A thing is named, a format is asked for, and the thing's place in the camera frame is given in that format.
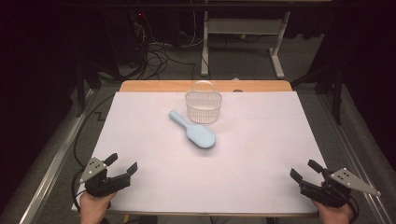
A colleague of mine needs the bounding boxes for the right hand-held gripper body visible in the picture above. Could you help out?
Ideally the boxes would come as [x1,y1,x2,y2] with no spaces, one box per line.
[298,167,382,209]

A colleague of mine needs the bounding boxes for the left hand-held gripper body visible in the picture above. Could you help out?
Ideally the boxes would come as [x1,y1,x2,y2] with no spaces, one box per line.
[78,156,132,199]

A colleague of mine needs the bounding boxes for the light blue hairbrush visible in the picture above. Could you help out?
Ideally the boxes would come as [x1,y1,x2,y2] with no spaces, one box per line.
[168,110,217,149]

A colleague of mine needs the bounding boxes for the white plastic mesh basket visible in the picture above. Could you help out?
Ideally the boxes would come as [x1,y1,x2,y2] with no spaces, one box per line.
[185,79,223,125]

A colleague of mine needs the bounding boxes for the person's left hand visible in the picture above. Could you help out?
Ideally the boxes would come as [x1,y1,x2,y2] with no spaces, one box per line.
[78,190,118,224]

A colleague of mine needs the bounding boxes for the person's right hand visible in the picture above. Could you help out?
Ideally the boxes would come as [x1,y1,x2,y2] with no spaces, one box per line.
[312,199,356,224]

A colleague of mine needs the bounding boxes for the white table cover sheet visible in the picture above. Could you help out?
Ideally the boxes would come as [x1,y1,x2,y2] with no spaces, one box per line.
[71,91,331,217]

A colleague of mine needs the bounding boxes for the black stand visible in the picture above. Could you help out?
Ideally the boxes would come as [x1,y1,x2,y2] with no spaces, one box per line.
[290,62,347,125]

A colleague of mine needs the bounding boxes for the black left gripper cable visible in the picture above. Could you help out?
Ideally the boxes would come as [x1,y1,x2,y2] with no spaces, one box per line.
[71,92,117,213]

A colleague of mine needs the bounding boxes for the metal floor rail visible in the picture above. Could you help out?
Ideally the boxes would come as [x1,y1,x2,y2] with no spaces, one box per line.
[317,92,396,224]
[18,88,94,224]

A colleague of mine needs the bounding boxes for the tangle of floor cables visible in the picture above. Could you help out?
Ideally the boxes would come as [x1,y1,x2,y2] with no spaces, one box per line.
[130,12,197,80]

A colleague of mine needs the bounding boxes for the white metal desk frame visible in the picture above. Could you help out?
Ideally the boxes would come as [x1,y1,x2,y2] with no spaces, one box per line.
[200,10,292,80]

